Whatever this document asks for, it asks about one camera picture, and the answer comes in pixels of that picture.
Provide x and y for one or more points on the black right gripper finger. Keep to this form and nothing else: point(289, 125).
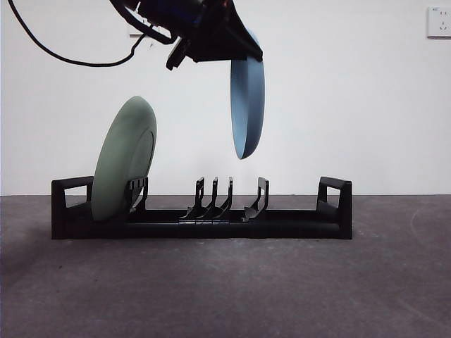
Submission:
point(239, 28)

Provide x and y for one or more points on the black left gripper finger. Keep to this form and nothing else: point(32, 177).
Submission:
point(211, 47)

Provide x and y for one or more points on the blue round plate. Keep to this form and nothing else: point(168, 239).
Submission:
point(246, 105)

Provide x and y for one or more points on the green round plate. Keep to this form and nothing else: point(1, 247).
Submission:
point(120, 158)

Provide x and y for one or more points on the black plastic plate rack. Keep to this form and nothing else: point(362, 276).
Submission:
point(211, 230)

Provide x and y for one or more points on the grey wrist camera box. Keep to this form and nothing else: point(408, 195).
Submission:
point(176, 54)

